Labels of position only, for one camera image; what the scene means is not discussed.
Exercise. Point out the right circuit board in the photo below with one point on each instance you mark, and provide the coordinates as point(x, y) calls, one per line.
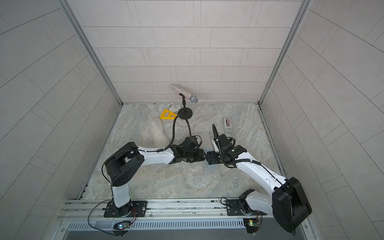
point(252, 225)

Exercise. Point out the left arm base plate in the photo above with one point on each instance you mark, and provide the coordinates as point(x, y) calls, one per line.
point(131, 209)

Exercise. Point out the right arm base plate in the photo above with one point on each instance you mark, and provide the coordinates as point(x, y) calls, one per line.
point(237, 207)

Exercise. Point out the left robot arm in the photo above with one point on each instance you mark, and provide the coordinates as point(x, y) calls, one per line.
point(123, 165)

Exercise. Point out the aluminium mounting rail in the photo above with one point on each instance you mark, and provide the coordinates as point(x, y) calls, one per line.
point(156, 208)

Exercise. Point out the circuit board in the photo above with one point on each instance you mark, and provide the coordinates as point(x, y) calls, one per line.
point(121, 226)
point(252, 225)

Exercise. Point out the yellow triangle ruler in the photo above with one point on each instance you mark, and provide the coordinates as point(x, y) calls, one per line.
point(167, 115)

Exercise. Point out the left circuit board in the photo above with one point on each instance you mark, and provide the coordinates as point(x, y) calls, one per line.
point(121, 226)

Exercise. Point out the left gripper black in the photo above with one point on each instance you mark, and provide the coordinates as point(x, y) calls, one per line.
point(200, 156)

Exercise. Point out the glitter microphone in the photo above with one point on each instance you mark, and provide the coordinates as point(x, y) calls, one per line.
point(194, 99)

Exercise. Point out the black microphone stand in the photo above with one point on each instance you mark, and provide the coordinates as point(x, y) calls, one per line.
point(184, 113)

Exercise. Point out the white crumpled object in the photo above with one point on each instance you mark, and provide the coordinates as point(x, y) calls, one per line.
point(175, 108)

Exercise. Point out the clear bubble wrap sheet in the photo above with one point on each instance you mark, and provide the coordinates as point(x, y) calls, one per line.
point(156, 132)

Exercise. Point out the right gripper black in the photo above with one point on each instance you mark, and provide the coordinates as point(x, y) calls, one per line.
point(211, 157)

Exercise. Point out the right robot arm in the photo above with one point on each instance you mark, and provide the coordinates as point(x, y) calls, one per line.
point(285, 199)

